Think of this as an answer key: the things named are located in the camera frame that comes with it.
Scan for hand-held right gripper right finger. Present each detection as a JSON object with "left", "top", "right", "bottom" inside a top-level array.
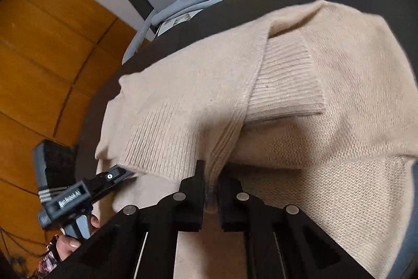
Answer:
[{"left": 217, "top": 178, "right": 376, "bottom": 279}]

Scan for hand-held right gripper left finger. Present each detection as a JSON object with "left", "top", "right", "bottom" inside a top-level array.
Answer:
[{"left": 42, "top": 160, "right": 206, "bottom": 279}]

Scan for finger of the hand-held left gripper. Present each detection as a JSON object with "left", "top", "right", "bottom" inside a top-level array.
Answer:
[{"left": 86, "top": 164, "right": 138, "bottom": 202}]

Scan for beige knit sweater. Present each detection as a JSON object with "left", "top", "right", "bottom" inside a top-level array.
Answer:
[{"left": 95, "top": 0, "right": 418, "bottom": 279}]

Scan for person's left forearm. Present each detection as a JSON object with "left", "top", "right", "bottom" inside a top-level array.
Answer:
[{"left": 31, "top": 235, "right": 63, "bottom": 279}]

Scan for person's left hand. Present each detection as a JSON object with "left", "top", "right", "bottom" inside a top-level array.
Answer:
[{"left": 55, "top": 215, "right": 101, "bottom": 262}]

